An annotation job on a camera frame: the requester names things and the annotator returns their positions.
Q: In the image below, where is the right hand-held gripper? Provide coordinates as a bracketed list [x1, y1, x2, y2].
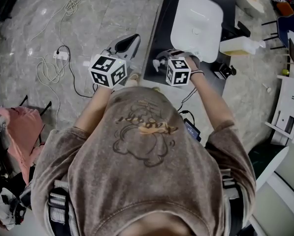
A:
[156, 49, 201, 87]

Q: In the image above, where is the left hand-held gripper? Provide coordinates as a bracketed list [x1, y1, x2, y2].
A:
[88, 33, 141, 89]

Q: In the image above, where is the clear yellowish pump bottle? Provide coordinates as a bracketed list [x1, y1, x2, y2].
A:
[219, 36, 266, 57]

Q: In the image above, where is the person's left forearm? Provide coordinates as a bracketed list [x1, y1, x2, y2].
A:
[74, 84, 113, 134]

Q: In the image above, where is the person's right forearm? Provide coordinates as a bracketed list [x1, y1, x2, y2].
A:
[190, 70, 236, 134]

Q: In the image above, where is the white pump dispenser bottle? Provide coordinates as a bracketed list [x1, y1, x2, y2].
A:
[152, 59, 167, 73]

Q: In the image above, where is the beige shoe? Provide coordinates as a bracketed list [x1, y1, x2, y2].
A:
[129, 73, 141, 87]

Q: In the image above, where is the black sink cabinet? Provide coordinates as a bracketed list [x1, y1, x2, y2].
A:
[143, 0, 237, 97]

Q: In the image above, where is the small black dispenser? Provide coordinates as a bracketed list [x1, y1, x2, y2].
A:
[212, 62, 237, 80]

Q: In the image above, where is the white sink basin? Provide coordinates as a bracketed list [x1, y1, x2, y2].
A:
[170, 0, 224, 63]

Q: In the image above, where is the black box with blue label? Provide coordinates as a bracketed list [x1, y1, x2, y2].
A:
[183, 118, 202, 143]

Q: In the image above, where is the white power strip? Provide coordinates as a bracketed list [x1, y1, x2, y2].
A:
[52, 50, 70, 60]

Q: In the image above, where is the brown printed t-shirt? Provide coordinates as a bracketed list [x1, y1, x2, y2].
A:
[30, 86, 258, 236]

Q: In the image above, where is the white cabinet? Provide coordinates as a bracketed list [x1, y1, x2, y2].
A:
[264, 74, 294, 145]

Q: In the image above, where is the blue chair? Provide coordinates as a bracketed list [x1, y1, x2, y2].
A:
[261, 15, 294, 50]

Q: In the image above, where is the dark green mat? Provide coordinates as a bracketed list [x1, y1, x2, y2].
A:
[247, 143, 285, 179]

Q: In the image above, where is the orange cushion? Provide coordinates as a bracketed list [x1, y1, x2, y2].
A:
[276, 1, 294, 16]

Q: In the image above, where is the pink cloth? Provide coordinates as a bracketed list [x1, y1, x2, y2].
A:
[0, 106, 46, 185]

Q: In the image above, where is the white round table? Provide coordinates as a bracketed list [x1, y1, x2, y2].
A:
[249, 145, 294, 236]

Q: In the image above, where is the thin black cable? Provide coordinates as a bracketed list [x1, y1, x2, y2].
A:
[177, 87, 198, 119]

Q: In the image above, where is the black power cable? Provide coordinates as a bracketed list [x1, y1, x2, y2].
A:
[56, 45, 98, 99]

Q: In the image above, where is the long white cable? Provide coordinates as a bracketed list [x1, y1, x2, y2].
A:
[25, 0, 122, 130]

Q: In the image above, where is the grey harness strap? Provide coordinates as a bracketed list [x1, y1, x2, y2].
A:
[220, 168, 244, 232]
[47, 179, 72, 236]

